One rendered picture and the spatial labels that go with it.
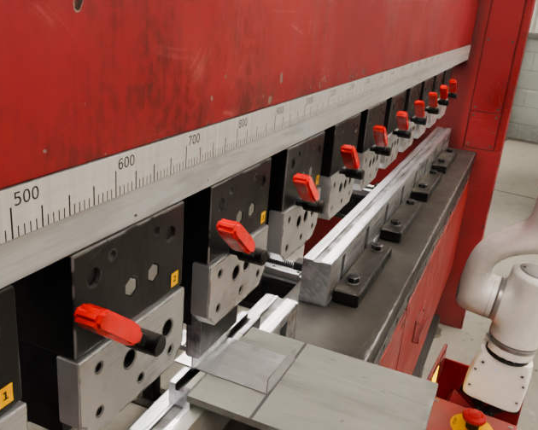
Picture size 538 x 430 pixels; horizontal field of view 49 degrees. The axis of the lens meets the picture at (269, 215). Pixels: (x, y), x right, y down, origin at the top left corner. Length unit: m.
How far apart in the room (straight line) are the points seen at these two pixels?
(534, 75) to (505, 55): 5.33
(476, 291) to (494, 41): 1.81
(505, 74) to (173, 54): 2.34
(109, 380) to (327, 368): 0.36
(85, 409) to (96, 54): 0.27
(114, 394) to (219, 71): 0.30
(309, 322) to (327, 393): 0.41
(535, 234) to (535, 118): 7.12
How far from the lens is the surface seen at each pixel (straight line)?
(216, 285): 0.65
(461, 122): 2.79
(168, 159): 0.51
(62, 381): 0.50
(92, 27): 0.42
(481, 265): 1.04
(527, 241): 1.01
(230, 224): 0.57
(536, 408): 2.71
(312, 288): 1.19
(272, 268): 1.39
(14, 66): 0.37
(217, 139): 0.59
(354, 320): 1.17
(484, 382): 1.17
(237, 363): 0.78
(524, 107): 8.12
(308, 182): 0.74
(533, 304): 1.07
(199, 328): 0.73
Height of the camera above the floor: 1.44
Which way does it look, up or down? 20 degrees down
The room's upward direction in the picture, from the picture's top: 5 degrees clockwise
